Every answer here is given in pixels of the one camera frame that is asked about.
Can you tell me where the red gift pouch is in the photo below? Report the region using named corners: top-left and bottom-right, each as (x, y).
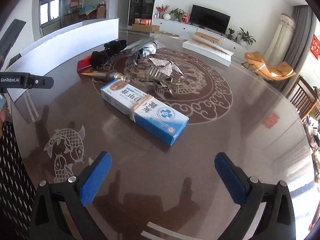
top-left (76, 56), bottom-right (93, 74)

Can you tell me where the black velvet pouch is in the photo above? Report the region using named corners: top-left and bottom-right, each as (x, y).
top-left (90, 40), bottom-right (127, 69)

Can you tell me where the blue white medicine box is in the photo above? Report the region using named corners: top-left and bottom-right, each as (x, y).
top-left (100, 80), bottom-right (189, 146)

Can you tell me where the rhinestone bow hair clip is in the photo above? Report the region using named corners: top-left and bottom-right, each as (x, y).
top-left (124, 56), bottom-right (185, 97)

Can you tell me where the large white cardboard box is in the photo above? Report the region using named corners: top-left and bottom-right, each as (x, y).
top-left (7, 18), bottom-right (119, 130)

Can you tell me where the wooden dining chair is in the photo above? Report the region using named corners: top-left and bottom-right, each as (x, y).
top-left (287, 76), bottom-right (319, 121)

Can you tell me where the phone case in plastic bag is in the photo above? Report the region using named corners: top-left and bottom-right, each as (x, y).
top-left (117, 36), bottom-right (165, 57)

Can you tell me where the brown cardboard box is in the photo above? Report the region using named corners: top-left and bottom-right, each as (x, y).
top-left (132, 24), bottom-right (160, 33)

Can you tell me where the orange lounge chair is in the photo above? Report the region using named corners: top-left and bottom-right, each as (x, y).
top-left (242, 51), bottom-right (296, 81)

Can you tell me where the red flower vase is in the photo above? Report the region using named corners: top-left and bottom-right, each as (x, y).
top-left (156, 4), bottom-right (170, 18)

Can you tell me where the covered standing air conditioner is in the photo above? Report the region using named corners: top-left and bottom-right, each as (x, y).
top-left (264, 14), bottom-right (296, 66)

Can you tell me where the white tv cabinet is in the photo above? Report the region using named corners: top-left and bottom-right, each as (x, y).
top-left (152, 18), bottom-right (248, 60)

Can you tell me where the white flat box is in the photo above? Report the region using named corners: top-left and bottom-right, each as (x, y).
top-left (182, 33), bottom-right (234, 67)

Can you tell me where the green potted plant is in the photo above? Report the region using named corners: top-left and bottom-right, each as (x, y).
top-left (238, 27), bottom-right (257, 46)

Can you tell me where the grey curtain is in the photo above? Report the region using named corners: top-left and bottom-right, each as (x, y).
top-left (272, 5), bottom-right (317, 96)

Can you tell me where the wooden bench stool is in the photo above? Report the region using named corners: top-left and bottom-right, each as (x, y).
top-left (195, 32), bottom-right (220, 44)

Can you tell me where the black television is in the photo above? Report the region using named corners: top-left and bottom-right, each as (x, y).
top-left (189, 4), bottom-right (231, 34)

